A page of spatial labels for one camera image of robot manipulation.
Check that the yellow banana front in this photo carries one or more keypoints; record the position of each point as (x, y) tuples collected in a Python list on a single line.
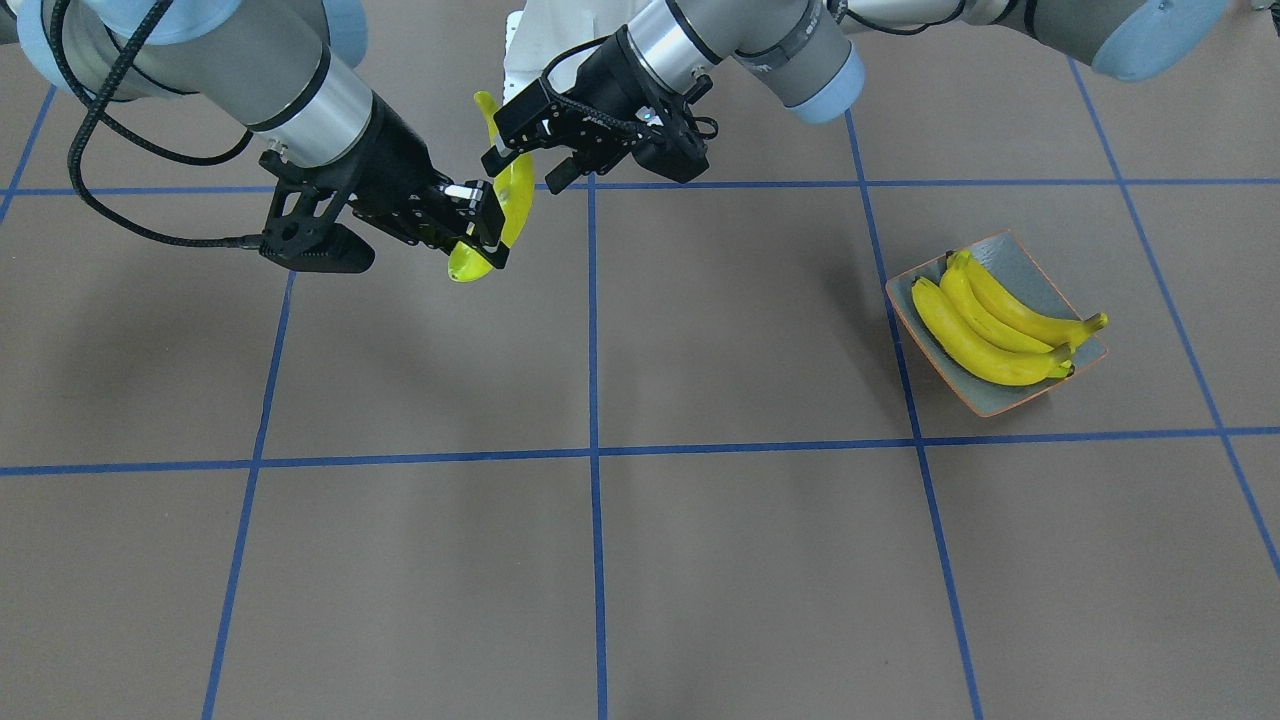
[(515, 191)]

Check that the yellow banana back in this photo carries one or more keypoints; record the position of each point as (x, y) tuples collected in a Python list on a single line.
[(980, 357)]

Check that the yellow banana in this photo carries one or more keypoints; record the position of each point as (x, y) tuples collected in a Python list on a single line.
[(999, 302), (957, 289), (515, 191), (980, 357)]

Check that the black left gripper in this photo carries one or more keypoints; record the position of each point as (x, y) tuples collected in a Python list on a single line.
[(612, 82)]

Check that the grey square ceramic plate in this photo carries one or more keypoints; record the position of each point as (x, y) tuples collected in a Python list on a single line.
[(1012, 265)]

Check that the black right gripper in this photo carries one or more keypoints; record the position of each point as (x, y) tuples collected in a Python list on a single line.
[(400, 158)]

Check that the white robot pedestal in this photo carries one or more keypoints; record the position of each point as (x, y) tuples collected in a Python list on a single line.
[(545, 29)]

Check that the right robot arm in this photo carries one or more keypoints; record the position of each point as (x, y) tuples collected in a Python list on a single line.
[(286, 71)]

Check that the brown table mat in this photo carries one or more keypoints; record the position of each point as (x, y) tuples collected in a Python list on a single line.
[(680, 460)]

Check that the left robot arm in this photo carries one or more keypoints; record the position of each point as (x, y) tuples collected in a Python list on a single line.
[(806, 52)]

